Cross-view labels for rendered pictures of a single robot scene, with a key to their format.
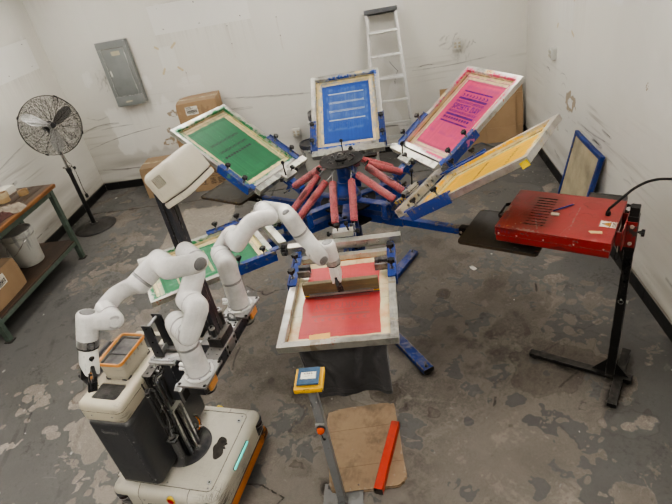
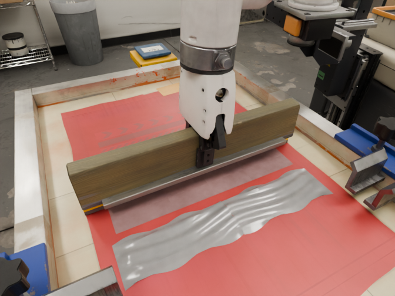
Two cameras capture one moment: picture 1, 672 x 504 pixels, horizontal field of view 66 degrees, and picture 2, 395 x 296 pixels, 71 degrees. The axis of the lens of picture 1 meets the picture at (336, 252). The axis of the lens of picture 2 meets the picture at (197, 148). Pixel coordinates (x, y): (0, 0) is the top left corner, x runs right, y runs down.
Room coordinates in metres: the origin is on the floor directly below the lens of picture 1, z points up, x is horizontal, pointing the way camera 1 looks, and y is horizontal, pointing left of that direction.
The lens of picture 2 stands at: (2.54, -0.21, 1.32)
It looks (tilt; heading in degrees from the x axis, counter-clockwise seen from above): 40 degrees down; 144
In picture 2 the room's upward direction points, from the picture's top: straight up
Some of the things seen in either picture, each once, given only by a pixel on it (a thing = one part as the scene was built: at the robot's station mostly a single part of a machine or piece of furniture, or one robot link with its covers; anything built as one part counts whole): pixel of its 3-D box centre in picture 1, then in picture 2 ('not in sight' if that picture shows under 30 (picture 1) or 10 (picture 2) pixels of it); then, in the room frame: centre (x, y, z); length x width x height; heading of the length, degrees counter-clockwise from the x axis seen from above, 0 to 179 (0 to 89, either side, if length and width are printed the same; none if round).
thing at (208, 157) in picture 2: not in sight; (208, 154); (2.28, 0.01, 1.02); 0.03 x 0.03 x 0.07; 81
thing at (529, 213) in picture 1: (563, 221); not in sight; (2.36, -1.25, 1.06); 0.61 x 0.46 x 0.12; 51
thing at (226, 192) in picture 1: (278, 199); not in sight; (3.69, 0.36, 0.91); 1.34 x 0.40 x 0.08; 51
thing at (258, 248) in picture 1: (223, 239); not in sight; (2.94, 0.69, 1.05); 1.08 x 0.61 x 0.23; 111
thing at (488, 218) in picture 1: (437, 225); not in sight; (2.84, -0.67, 0.91); 1.34 x 0.40 x 0.08; 51
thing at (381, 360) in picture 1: (345, 366); not in sight; (1.93, 0.07, 0.74); 0.45 x 0.03 x 0.43; 81
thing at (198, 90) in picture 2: (335, 270); (204, 92); (2.25, 0.02, 1.12); 0.10 x 0.07 x 0.11; 171
